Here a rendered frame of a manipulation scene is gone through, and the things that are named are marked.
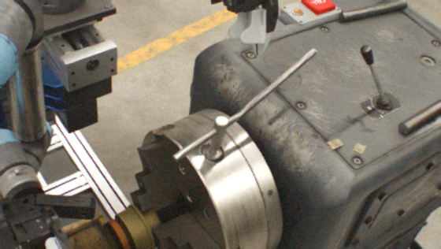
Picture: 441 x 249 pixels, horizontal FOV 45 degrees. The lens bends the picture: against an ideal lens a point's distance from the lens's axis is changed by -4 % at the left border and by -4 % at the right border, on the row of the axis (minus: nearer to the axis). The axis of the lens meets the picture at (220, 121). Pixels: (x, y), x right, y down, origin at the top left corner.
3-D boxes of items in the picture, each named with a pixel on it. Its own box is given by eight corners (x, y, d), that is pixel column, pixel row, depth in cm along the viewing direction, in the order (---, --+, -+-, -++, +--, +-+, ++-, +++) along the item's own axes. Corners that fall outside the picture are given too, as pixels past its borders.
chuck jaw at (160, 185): (183, 184, 109) (165, 127, 106) (194, 188, 104) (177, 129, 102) (133, 206, 104) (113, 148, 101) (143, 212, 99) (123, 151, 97)
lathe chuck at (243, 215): (170, 173, 129) (187, 81, 105) (246, 284, 115) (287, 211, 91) (136, 188, 125) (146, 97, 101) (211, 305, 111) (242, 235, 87)
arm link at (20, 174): (36, 183, 109) (32, 157, 103) (45, 199, 107) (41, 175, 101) (1, 196, 106) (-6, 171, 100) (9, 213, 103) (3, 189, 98)
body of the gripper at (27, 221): (25, 265, 97) (2, 215, 103) (68, 247, 101) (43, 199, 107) (20, 244, 91) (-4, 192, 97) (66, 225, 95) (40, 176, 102)
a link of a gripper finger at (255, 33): (236, 62, 93) (232, 10, 89) (264, 52, 96) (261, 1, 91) (247, 68, 91) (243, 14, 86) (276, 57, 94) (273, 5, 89)
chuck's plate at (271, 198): (183, 168, 131) (203, 76, 107) (260, 276, 117) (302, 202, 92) (171, 173, 129) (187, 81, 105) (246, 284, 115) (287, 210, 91)
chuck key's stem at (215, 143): (209, 169, 97) (222, 128, 88) (201, 160, 98) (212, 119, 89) (218, 162, 98) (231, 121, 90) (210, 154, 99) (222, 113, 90)
